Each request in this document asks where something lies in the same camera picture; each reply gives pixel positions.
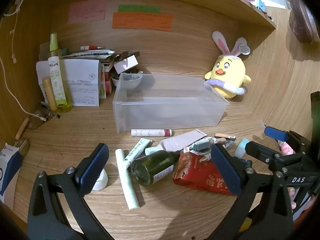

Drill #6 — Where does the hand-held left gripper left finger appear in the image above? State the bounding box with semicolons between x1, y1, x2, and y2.
27;143;113;240

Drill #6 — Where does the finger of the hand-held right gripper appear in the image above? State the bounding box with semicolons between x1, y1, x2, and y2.
244;141;284;164
264;126;312;153

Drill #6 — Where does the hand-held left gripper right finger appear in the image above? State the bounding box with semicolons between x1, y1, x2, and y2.
207;143;294;240

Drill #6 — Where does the light blue bottle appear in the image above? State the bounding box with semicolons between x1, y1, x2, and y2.
234;138;250;158

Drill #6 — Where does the red packet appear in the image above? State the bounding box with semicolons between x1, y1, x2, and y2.
173;152;237;196

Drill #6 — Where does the long pale green tube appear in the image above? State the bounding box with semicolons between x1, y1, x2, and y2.
115;149;140;210

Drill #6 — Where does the pink beige tube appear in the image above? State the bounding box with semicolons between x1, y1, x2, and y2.
145;129;208;155

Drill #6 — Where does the dark green glass bottle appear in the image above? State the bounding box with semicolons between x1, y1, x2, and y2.
130;150;181;187

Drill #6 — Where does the white pink tube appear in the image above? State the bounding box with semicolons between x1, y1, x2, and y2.
131;128;172;137

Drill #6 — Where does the clear plastic storage box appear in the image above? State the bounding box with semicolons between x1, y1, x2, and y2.
112;73;230;134

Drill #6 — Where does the person's right forearm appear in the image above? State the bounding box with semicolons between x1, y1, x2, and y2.
294;206;318;228

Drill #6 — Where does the person's right hand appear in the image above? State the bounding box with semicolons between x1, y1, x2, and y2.
287;187;298;210

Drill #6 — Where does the pink small toy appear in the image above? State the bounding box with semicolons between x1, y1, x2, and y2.
277;140;294;155

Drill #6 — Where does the grey small box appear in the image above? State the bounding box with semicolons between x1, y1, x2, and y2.
191;139;217;152

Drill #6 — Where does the white tube green print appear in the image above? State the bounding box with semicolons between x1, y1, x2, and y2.
124;138;152;164

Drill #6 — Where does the yellow duck slipper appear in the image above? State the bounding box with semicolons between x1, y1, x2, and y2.
239;217;253;233

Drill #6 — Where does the dark metal tool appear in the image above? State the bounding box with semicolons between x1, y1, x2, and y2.
28;101;61;130

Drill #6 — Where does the small metal tool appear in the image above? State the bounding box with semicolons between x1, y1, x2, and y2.
14;138;31;161

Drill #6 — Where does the yellow chick plush toy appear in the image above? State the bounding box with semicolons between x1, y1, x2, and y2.
204;31;252;100

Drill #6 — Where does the white paper leaflet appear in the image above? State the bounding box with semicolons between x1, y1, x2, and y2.
36;59;100;107

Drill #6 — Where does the yellow tube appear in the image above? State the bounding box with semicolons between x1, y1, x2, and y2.
42;77;58;112

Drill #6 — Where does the blue white carton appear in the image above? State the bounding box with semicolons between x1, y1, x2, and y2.
0;142;23;209

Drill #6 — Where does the red printed box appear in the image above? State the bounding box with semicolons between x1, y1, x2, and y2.
99;62;114;99

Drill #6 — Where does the grey bowl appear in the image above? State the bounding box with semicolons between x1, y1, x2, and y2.
111;73;143;90

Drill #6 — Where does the green spray bottle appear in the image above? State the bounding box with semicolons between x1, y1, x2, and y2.
47;32;73;113

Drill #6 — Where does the white small carton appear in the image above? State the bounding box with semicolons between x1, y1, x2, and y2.
114;54;140;73

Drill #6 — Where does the stack of booklets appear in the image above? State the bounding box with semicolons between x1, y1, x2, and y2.
61;49;116;60

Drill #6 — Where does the dark wooden round stand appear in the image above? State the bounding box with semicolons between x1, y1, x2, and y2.
289;0;320;43

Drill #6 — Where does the orange sticky note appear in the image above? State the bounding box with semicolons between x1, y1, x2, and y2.
112;12;173;32

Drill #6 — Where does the pink sticky note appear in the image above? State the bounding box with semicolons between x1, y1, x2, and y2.
67;0;107;25

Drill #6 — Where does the green sticky note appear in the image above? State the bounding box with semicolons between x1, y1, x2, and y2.
117;4;162;14

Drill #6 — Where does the white cable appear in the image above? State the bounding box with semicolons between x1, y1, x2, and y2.
0;0;48;122

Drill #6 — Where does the wooden handle tool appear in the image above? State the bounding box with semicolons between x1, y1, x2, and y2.
15;117;30;140

